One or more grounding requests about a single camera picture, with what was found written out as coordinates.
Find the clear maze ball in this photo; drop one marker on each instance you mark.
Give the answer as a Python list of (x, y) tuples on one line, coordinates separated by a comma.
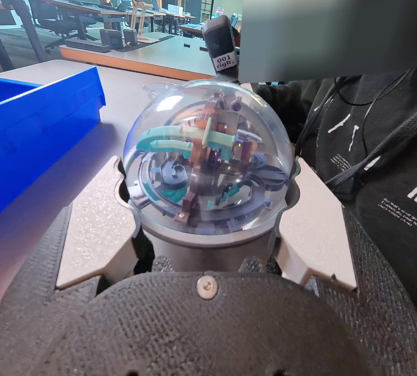
[(205, 154)]

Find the black office chair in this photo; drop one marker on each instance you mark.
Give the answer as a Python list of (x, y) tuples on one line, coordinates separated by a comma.
[(52, 4)]

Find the wooden-edged desk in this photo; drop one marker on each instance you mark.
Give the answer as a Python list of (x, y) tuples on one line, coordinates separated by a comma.
[(150, 53)]

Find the blue plastic bin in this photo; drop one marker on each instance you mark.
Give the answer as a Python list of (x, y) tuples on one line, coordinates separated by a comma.
[(39, 128)]

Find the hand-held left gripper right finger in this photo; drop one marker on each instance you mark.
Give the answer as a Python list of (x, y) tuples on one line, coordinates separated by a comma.
[(316, 239)]

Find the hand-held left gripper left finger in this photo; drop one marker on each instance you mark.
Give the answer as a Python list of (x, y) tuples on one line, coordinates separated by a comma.
[(98, 232)]

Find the person's right forearm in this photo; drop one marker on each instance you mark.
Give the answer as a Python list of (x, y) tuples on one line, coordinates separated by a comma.
[(280, 105)]

